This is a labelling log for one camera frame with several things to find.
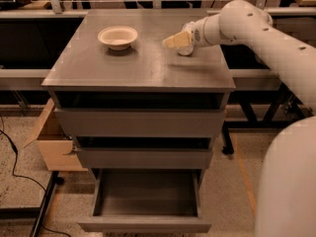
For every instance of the grey drawer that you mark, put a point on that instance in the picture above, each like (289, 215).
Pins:
(140, 124)
(146, 201)
(144, 152)

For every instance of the clear plastic bottle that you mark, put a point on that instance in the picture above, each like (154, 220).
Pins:
(185, 51)

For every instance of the grey middle drawer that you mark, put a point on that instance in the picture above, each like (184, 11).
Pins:
(144, 152)

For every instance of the black metal floor frame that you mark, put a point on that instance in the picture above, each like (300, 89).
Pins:
(37, 213)

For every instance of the white paper bowl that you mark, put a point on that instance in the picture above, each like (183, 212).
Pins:
(117, 37)

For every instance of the cardboard box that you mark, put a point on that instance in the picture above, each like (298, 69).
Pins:
(55, 149)

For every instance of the grey top drawer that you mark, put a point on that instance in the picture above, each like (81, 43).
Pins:
(140, 124)

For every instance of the grey bottom drawer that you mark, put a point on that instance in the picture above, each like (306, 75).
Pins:
(146, 201)

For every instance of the black table leg frame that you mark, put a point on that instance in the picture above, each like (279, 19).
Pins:
(273, 109)

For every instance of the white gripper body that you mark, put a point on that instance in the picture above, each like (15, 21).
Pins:
(196, 35)

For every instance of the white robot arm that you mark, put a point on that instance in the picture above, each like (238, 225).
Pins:
(286, 203)

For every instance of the grey drawer cabinet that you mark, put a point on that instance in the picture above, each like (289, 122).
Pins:
(144, 77)

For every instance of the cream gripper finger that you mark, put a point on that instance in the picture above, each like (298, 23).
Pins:
(181, 39)

